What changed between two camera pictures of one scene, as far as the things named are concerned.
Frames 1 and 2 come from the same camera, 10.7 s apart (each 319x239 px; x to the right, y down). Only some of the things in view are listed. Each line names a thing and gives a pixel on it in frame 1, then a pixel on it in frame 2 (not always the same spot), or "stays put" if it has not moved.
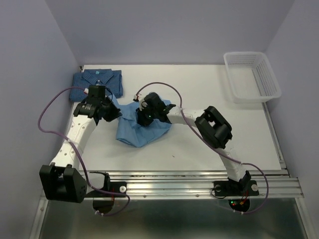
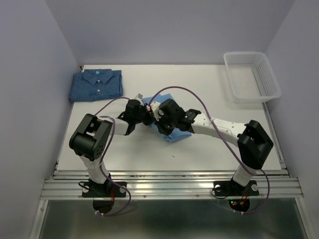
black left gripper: (115, 113) -> (150, 116)
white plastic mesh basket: (251, 77) stays put
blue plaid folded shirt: (111, 79) stays put
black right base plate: (230, 188) stays put
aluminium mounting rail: (273, 183) stays put
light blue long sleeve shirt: (130, 131) -> (177, 135)
